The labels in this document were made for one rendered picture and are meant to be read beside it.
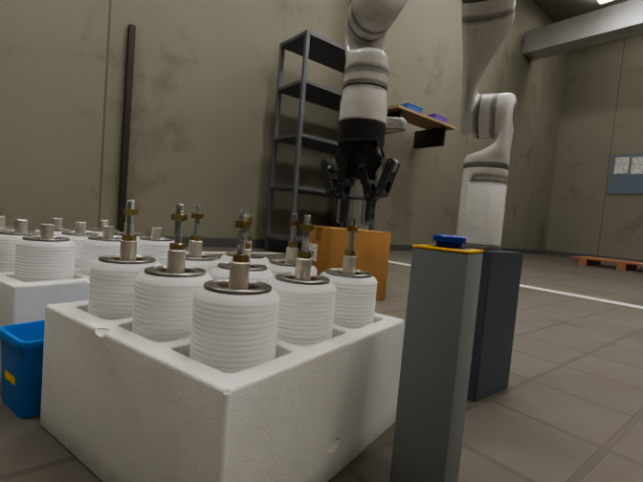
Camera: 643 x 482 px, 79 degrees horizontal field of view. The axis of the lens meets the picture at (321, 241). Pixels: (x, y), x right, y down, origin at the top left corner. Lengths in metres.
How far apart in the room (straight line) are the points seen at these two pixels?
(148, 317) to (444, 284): 0.36
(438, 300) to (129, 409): 0.37
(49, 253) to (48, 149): 2.47
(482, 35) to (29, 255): 0.92
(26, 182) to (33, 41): 0.92
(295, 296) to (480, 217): 0.49
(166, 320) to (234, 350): 0.12
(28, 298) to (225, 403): 0.54
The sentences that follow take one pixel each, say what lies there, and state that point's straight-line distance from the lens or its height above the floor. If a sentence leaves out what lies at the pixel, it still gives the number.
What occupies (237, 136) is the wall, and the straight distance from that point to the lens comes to 3.75.
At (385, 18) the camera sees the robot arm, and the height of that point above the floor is 0.64.
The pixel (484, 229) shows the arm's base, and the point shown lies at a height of 0.34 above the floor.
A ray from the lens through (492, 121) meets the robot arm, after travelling 0.91.
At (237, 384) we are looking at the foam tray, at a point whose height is 0.18.
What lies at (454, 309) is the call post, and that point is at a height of 0.24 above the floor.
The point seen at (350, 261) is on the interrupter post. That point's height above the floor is 0.27.
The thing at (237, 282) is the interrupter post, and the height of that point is 0.26.
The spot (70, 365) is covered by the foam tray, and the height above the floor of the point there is 0.12.
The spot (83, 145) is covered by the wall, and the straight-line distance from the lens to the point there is 3.35.
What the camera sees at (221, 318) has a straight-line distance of 0.42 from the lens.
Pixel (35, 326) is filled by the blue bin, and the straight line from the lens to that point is 0.84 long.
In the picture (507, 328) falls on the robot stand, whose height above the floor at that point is 0.14.
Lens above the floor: 0.34
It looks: 3 degrees down
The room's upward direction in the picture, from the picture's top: 5 degrees clockwise
